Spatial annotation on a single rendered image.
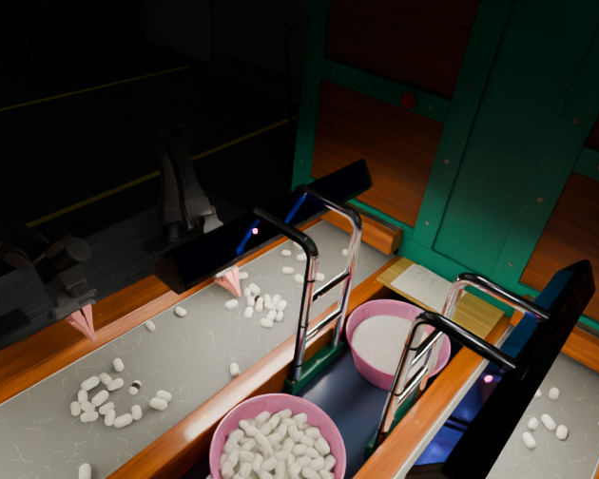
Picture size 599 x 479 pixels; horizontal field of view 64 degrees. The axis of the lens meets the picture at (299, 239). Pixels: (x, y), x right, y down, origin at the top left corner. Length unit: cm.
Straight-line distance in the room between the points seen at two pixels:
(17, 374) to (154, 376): 28
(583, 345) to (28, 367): 128
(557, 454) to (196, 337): 85
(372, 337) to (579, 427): 50
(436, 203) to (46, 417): 108
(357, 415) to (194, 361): 40
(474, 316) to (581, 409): 32
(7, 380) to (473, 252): 118
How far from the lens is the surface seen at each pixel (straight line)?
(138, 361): 121
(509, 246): 136
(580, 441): 130
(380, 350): 128
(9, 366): 125
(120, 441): 109
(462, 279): 94
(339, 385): 125
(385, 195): 149
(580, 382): 143
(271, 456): 107
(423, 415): 114
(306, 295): 98
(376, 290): 139
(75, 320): 114
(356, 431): 119
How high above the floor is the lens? 166
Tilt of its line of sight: 36 degrees down
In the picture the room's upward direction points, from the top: 7 degrees clockwise
